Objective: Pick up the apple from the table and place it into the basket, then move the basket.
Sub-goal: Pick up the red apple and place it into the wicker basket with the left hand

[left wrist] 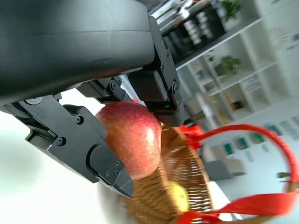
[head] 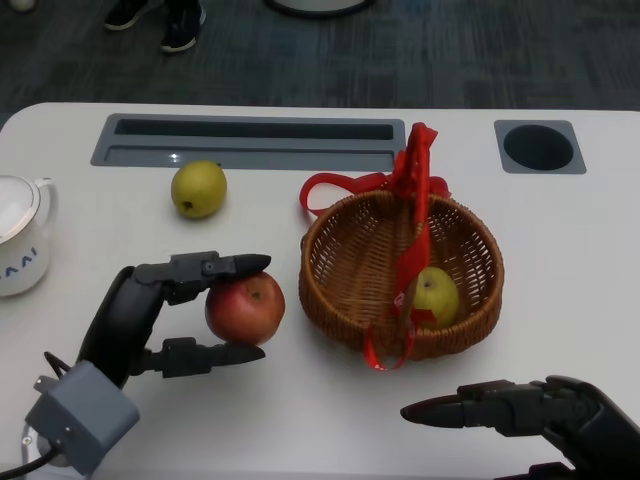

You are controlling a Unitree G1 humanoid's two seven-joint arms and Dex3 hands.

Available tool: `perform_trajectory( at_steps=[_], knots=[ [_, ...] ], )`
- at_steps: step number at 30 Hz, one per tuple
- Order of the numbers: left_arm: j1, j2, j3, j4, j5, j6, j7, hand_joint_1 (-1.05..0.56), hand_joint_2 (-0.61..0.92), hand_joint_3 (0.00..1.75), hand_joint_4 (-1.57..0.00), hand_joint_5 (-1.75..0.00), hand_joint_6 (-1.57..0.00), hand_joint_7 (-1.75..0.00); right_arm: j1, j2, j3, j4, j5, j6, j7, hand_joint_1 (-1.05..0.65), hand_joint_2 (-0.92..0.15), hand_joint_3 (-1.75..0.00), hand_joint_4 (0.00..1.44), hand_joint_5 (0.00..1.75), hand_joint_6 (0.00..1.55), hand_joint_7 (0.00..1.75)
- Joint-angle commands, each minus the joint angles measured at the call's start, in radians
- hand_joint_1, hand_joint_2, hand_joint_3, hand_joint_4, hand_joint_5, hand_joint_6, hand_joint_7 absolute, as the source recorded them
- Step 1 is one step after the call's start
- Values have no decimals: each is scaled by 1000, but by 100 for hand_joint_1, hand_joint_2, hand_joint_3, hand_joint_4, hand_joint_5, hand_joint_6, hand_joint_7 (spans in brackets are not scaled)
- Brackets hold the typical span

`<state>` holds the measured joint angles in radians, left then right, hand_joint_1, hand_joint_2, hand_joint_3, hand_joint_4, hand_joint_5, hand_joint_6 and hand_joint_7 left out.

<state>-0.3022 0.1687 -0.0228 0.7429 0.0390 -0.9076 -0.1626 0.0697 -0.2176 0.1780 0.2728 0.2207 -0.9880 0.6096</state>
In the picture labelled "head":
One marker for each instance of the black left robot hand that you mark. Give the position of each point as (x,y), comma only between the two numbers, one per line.
(120,325)

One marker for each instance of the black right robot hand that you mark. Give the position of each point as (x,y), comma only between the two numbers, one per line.
(575,415)

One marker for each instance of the red apple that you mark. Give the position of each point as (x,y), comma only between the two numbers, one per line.
(245,312)

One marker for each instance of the wicker basket with red ribbon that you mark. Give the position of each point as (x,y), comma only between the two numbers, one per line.
(350,260)

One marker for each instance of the white lidded mug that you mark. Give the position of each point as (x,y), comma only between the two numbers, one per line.
(20,240)

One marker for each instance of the yellow-green pear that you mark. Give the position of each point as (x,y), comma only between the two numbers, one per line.
(199,189)
(440,295)

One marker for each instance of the grey table tray slot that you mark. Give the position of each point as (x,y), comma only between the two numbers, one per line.
(250,149)

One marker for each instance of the grey table cup holder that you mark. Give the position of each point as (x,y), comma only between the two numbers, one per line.
(539,146)

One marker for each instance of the dark sneaker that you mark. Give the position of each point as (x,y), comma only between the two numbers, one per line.
(181,32)
(122,15)

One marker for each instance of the white shoe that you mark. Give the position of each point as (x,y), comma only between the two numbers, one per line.
(22,4)

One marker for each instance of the white round base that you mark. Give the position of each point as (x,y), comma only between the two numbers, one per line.
(320,6)

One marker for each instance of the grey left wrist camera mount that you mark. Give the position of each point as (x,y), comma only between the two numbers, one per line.
(82,415)

